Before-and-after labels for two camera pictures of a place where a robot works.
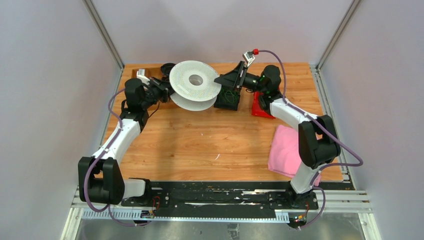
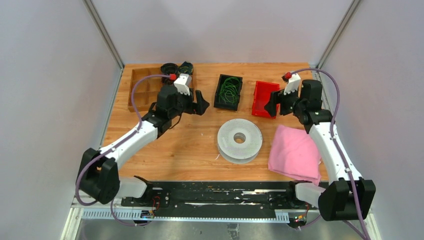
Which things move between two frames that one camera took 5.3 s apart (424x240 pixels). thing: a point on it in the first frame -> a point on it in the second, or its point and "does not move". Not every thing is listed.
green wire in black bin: (230, 96) does not move
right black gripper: (235, 78) -> (278, 97)
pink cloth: (284, 158) does not move
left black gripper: (164, 87) -> (198, 108)
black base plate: (214, 199) does not move
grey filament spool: (192, 85) -> (239, 141)
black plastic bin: (228, 98) does not move
